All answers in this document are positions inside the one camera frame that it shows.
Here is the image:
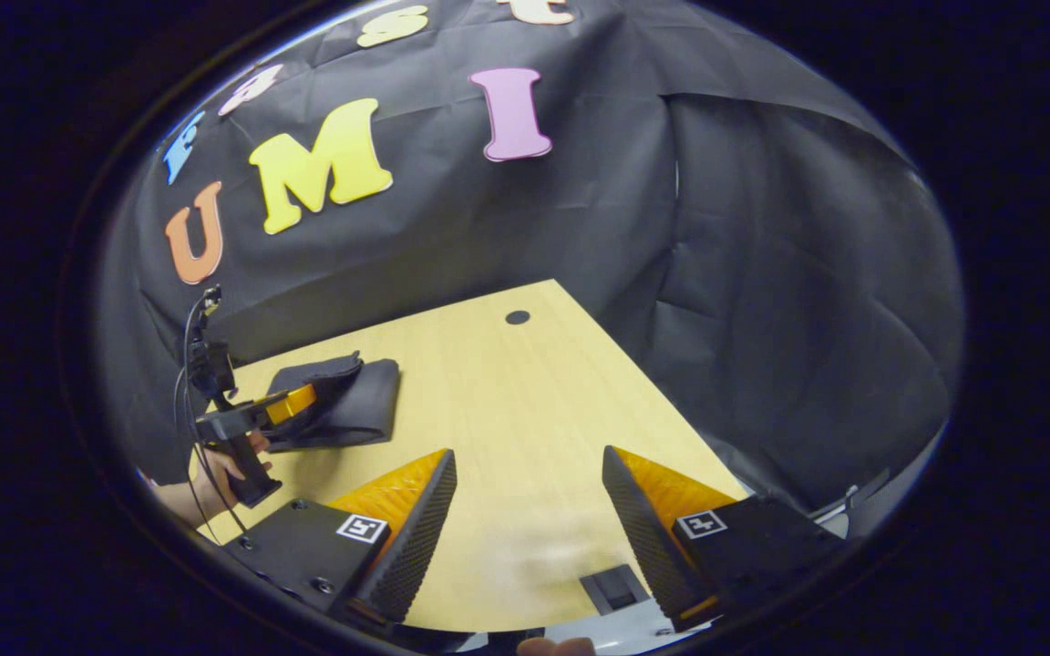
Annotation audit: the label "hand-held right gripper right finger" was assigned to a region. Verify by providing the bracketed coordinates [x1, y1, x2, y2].
[602, 445, 845, 631]

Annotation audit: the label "black backdrop cloth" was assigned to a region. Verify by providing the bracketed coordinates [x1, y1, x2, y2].
[97, 0, 963, 511]

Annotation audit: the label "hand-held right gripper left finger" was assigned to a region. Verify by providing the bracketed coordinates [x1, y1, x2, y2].
[220, 448, 458, 626]

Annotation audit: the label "black rectangular box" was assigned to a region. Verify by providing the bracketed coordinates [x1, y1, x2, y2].
[579, 564, 651, 614]

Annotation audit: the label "dark grey jeans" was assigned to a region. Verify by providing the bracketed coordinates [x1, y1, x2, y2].
[262, 353, 401, 454]

